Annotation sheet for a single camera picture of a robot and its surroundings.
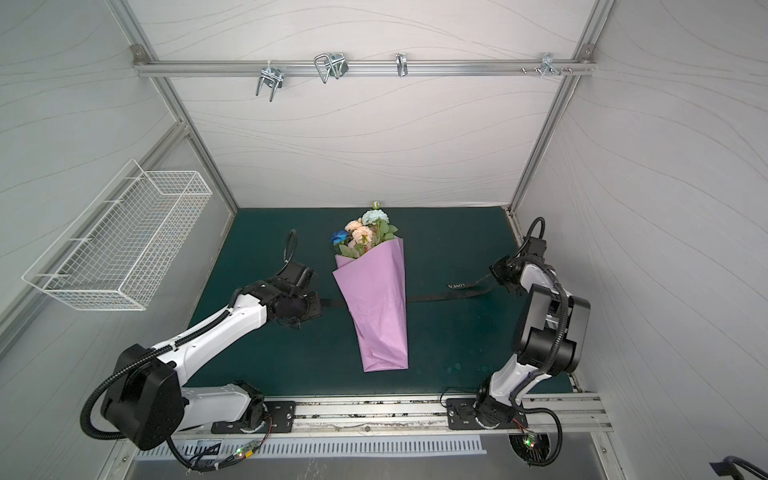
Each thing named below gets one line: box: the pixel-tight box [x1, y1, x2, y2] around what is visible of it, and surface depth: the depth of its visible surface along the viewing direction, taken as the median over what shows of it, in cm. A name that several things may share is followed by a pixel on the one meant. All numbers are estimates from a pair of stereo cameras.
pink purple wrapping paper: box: [332, 236, 409, 373], surface depth 90 cm
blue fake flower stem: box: [330, 230, 348, 244], surface depth 108 cm
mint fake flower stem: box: [362, 201, 399, 244], surface depth 109 cm
